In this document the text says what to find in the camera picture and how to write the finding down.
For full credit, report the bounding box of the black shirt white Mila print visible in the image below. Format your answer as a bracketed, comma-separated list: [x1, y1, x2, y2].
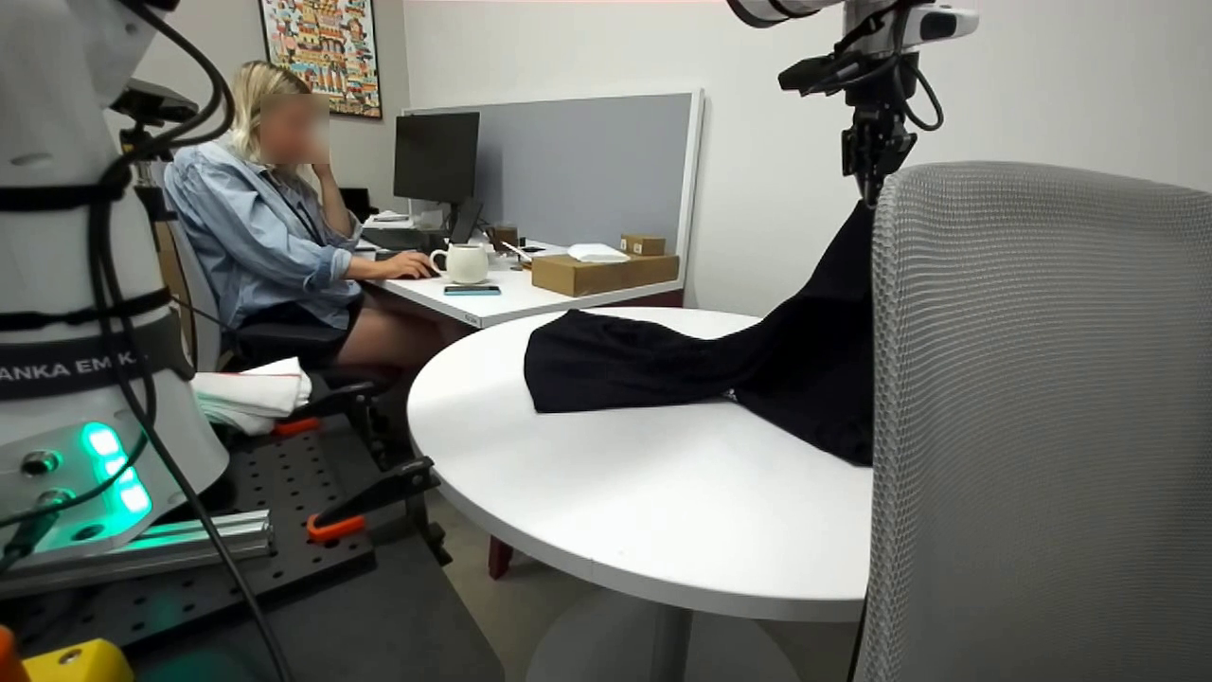
[523, 197, 881, 468]

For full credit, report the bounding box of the white envelope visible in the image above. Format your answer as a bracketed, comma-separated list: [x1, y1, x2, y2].
[566, 238, 636, 270]

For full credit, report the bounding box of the yellow plastic object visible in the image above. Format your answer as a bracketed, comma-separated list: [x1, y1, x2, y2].
[18, 636, 137, 682]

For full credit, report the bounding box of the colourful wall poster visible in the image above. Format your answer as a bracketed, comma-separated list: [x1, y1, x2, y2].
[258, 0, 387, 126]

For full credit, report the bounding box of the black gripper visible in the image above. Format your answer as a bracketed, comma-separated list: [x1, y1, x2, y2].
[840, 96, 921, 208]

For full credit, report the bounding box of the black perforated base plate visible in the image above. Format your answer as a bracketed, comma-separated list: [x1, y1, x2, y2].
[0, 422, 440, 646]

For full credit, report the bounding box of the black orange bar clamp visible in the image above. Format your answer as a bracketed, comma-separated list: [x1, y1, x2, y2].
[271, 374, 396, 442]
[305, 453, 440, 548]

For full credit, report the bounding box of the large plain cardboard box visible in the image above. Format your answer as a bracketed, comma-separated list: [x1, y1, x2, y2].
[528, 245, 681, 300]

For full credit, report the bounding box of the orange object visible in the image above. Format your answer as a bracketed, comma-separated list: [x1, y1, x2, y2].
[0, 620, 32, 682]

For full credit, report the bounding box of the black computer monitor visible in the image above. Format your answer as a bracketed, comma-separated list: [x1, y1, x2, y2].
[392, 110, 484, 203]

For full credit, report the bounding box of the aluminium rail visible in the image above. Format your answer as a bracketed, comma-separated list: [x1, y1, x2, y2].
[0, 509, 278, 600]

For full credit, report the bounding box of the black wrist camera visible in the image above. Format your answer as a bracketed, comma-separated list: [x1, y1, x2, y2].
[777, 48, 944, 97]

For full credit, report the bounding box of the white table pedestal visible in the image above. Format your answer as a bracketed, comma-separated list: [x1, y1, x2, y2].
[523, 600, 812, 682]

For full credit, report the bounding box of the black cable bundle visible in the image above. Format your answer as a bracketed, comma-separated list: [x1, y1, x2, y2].
[73, 0, 299, 682]

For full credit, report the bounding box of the round white cup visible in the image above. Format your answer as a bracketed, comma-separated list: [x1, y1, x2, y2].
[427, 238, 501, 286]

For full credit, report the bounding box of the white crumpled cloth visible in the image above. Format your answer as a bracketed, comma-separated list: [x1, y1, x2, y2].
[186, 352, 315, 441]

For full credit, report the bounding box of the seated person blue shirt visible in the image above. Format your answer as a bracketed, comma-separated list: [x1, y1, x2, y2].
[158, 54, 446, 382]

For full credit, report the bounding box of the grey office chair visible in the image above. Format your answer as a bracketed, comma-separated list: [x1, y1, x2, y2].
[850, 158, 1212, 682]

